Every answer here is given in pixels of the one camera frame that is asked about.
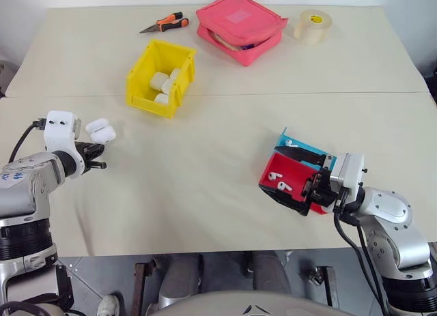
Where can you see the orange black pliers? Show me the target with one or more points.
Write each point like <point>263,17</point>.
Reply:
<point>170,22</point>

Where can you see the beige tape roll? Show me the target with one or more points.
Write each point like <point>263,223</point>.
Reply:
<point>312,27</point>

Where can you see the small purple item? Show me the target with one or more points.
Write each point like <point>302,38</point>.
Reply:
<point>246,46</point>

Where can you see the pink fabric pouch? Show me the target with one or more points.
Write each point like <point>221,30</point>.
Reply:
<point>239,19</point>

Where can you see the yellow plastic bin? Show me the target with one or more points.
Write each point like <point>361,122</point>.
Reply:
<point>143,65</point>

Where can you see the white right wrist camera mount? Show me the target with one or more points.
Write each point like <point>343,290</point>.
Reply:
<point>351,172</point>

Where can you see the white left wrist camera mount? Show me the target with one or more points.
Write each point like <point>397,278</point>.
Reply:
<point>58,131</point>

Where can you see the white earbud case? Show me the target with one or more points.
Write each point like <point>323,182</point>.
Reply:
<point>168,86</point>
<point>157,80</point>
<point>176,74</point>
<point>102,133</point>
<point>161,99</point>

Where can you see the silver robot torso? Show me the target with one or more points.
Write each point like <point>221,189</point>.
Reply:
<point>239,304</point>

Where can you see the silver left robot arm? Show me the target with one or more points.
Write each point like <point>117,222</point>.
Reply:
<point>20,189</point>

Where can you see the closed white earbud case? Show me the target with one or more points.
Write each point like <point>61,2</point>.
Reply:
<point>168,86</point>
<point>176,74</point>
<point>161,99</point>
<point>157,80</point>

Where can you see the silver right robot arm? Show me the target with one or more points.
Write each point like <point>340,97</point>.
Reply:
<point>392,207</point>

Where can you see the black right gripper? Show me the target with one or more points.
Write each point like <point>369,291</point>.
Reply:
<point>322,189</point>

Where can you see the rusty metal table post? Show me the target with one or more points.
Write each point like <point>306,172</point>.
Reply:
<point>140,285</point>
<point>327,285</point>

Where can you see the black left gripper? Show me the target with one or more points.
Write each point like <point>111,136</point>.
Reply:
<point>82,159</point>

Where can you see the small blue bin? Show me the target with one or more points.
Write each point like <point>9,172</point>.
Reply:
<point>304,146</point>

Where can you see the small red bin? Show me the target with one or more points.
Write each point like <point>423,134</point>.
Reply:
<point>290,167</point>

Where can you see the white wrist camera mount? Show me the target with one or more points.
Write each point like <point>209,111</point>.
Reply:
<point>351,172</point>
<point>58,131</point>

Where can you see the white earbud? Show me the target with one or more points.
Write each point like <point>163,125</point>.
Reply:
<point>273,175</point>
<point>282,186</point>
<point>289,142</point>

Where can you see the white shoe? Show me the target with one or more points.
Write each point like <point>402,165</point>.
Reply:
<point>109,305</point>

